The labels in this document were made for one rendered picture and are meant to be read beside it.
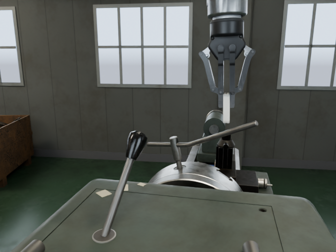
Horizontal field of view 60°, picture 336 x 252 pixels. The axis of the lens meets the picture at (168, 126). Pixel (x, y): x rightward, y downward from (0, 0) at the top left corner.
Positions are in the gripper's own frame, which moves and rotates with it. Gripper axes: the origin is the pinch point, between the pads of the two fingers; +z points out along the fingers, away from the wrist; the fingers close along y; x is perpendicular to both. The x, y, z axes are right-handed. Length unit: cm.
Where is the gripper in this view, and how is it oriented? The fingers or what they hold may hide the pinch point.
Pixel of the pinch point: (226, 107)
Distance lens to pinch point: 71.6
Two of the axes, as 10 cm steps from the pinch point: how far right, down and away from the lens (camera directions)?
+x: -2.1, 2.3, -9.5
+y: -9.8, -0.1, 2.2
